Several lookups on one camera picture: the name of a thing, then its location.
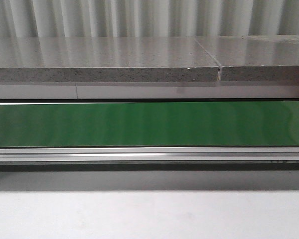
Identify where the grey stone slab left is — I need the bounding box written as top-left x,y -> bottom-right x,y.
0,37 -> 219,83

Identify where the grey stone slab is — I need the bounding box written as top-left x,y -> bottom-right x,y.
0,37 -> 219,83
196,35 -> 299,82

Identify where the green conveyor belt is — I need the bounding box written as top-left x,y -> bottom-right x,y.
0,101 -> 299,148

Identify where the grey stone slab right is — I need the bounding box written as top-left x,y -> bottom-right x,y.
196,35 -> 299,82

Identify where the aluminium conveyor frame rail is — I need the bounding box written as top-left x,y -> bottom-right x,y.
0,146 -> 299,171

